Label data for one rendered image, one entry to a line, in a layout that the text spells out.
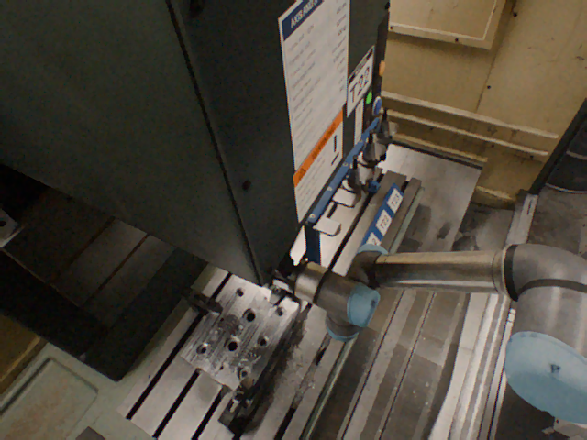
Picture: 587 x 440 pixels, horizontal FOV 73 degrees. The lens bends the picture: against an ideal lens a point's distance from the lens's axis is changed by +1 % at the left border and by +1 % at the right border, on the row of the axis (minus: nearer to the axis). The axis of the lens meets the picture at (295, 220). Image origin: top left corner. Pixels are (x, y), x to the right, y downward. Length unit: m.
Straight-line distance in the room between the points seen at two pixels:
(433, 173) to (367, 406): 0.96
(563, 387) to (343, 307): 0.34
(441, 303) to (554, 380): 0.98
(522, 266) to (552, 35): 0.91
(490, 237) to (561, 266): 1.17
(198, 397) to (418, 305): 0.80
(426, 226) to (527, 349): 1.14
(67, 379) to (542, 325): 1.63
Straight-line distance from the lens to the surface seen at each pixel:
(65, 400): 1.82
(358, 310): 0.74
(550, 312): 0.64
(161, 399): 1.31
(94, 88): 0.44
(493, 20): 1.45
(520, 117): 1.63
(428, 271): 0.79
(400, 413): 1.40
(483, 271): 0.74
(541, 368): 0.60
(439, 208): 1.73
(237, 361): 1.17
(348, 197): 1.13
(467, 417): 1.36
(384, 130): 1.27
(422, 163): 1.79
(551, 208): 2.97
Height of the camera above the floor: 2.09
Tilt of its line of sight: 53 degrees down
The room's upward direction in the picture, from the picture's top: 8 degrees counter-clockwise
